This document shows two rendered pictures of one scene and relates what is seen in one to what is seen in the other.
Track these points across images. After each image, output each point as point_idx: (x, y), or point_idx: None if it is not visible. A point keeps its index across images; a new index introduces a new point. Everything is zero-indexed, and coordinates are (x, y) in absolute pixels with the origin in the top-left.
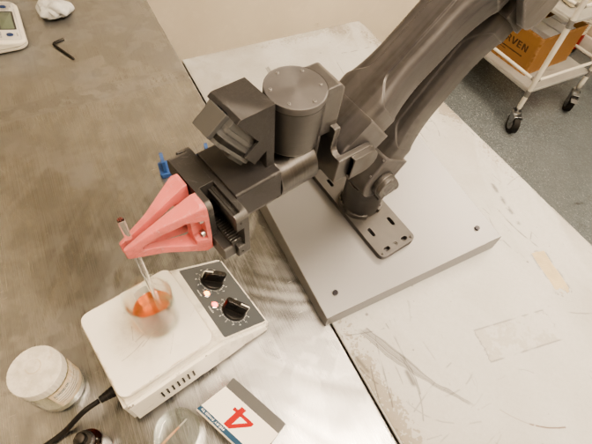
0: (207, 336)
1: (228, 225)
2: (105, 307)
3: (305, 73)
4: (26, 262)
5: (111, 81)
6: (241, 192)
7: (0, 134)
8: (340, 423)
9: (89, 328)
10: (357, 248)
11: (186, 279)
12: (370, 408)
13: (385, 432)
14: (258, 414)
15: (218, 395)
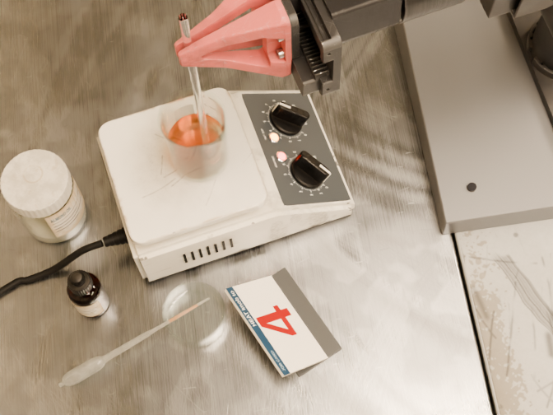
0: (260, 197)
1: (317, 49)
2: (132, 121)
3: None
4: (30, 28)
5: None
6: (341, 11)
7: None
8: (420, 372)
9: (108, 143)
10: (532, 127)
11: (248, 109)
12: (471, 366)
13: (482, 404)
14: (307, 325)
15: (258, 282)
